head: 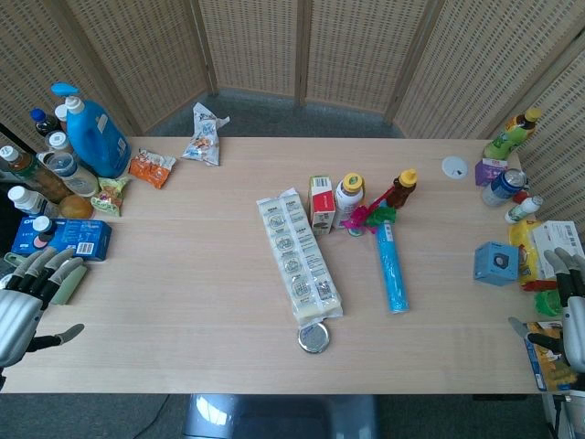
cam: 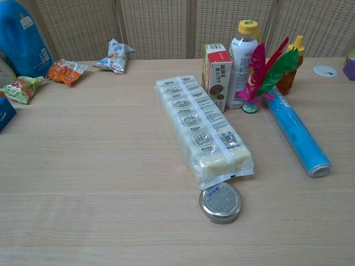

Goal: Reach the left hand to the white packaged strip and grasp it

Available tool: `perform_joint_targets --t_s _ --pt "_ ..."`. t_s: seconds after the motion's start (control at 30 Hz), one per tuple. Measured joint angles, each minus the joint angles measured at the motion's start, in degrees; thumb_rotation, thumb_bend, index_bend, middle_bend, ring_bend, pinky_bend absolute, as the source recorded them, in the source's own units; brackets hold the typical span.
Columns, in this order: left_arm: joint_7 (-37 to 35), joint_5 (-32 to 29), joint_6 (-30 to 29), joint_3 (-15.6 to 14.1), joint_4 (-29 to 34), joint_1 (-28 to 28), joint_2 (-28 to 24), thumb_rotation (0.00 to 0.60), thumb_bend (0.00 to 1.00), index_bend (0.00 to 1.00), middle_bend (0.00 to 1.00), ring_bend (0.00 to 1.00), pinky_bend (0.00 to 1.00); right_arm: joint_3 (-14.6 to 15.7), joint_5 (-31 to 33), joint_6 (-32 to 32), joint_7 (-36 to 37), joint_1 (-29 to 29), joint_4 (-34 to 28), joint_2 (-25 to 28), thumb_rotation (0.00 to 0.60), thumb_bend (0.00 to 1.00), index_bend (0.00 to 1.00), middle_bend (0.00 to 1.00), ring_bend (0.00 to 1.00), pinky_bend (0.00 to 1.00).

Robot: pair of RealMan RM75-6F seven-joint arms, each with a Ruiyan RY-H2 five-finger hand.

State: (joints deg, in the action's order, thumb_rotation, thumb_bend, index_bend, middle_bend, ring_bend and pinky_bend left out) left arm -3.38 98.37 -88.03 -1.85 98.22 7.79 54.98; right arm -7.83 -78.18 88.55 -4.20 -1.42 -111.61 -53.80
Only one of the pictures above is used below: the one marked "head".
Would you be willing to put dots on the white round table grommet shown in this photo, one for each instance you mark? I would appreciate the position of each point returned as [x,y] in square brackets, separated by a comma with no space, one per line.
[455,166]

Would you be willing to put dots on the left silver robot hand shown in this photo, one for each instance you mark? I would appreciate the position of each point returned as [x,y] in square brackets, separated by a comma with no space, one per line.
[13,315]

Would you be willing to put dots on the white bottle yellow cap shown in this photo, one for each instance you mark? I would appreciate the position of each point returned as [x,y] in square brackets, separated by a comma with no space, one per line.
[349,196]

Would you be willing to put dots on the small bottle white cap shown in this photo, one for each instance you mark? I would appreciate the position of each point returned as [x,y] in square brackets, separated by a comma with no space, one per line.
[42,229]

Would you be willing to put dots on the white pill bottle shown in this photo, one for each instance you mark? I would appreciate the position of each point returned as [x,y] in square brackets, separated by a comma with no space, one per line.
[32,199]

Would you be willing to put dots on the round brown bun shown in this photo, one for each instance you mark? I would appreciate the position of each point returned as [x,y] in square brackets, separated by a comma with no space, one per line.
[76,207]

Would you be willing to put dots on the green tea bottle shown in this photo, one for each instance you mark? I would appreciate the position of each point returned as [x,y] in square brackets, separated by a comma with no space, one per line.
[512,135]

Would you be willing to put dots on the white snack bag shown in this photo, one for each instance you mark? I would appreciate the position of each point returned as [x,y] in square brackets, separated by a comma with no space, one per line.
[203,137]

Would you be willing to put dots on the orange snack packet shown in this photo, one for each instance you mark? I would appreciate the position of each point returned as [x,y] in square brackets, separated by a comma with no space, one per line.
[151,169]

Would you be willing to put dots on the long white noodle package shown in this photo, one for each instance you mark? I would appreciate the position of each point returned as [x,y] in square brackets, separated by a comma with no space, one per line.
[299,256]

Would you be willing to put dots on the red white small carton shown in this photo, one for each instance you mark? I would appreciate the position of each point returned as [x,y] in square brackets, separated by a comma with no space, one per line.
[321,206]

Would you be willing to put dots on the yellow blue picture book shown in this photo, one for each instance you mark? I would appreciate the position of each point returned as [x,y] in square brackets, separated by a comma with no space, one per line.
[546,361]

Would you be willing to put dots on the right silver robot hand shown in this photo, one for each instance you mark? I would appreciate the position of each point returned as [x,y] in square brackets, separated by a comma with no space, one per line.
[573,315]

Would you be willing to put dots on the green snack packet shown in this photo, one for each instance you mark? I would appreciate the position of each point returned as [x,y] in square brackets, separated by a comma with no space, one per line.
[109,195]

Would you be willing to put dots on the clear plastic jar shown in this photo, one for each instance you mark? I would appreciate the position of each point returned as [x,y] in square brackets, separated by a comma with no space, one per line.
[68,169]

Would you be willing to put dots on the round metal jar lid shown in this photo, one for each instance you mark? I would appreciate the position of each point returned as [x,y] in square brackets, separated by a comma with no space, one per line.
[313,338]

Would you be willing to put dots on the white paper box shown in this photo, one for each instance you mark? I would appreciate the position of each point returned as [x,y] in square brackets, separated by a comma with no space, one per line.
[560,238]

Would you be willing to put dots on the dark soda bottle blue cap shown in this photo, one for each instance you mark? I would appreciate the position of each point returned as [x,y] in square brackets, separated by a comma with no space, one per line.
[43,121]

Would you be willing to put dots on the small white yogurt bottle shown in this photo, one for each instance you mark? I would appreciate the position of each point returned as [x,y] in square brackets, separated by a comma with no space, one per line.
[523,210]

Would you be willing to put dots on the blue cylindrical tube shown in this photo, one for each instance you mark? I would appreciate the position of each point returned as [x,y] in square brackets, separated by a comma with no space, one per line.
[391,270]

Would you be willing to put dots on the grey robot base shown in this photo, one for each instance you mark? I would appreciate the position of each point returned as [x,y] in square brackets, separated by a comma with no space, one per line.
[281,416]

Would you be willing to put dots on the yellow snack bag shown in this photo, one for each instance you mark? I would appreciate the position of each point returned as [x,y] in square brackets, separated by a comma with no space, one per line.
[523,247]

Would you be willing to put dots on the red plastic toy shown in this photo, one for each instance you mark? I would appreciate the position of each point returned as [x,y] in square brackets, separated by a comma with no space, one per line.
[539,285]

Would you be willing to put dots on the pink green toy windmill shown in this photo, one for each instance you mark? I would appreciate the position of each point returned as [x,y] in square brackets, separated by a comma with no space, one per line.
[370,215]

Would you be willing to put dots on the green plastic toy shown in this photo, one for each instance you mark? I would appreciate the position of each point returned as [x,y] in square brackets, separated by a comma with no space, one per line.
[548,303]

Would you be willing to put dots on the brown tea bottle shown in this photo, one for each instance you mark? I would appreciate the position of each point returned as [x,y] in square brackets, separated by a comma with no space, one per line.
[32,174]

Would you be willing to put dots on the blue cardboard box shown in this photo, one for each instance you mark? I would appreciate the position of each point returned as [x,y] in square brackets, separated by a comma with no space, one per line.
[68,238]

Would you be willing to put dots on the purple small carton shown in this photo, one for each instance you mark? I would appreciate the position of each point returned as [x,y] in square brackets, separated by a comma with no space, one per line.
[489,171]

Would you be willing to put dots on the wooden woven folding screen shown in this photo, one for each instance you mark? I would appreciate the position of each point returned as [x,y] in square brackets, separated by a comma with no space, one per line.
[292,50]

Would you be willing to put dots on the bear shaped honey bottle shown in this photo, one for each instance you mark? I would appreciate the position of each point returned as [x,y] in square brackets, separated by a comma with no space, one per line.
[402,189]

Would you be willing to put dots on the light blue cube box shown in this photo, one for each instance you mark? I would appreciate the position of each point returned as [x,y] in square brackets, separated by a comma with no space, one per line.
[496,264]

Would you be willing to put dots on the blue drink can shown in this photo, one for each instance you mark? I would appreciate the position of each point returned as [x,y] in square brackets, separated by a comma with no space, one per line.
[503,187]

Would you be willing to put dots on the blue detergent pump bottle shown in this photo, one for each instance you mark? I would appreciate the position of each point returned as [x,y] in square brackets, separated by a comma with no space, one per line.
[98,137]

